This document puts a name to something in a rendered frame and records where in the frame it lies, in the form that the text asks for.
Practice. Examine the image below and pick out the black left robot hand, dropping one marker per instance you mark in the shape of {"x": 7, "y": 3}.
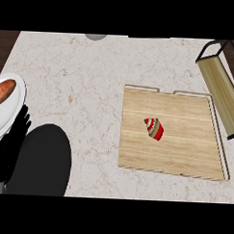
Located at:
{"x": 8, "y": 152}

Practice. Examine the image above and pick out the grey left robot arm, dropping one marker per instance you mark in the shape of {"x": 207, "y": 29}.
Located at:
{"x": 0, "y": 189}

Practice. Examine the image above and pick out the dark grey round plate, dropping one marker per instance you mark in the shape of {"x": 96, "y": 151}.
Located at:
{"x": 44, "y": 160}

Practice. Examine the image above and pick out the white round plate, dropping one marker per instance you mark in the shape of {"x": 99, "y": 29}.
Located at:
{"x": 8, "y": 112}

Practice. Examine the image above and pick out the reddish brown oblong vegetable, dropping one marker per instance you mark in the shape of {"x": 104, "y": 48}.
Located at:
{"x": 2, "y": 91}

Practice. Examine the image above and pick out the grey round object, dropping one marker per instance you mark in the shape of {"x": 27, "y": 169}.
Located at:
{"x": 96, "y": 37}

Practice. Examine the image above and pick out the red striped cupcake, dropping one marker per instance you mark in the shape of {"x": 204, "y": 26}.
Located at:
{"x": 155, "y": 128}

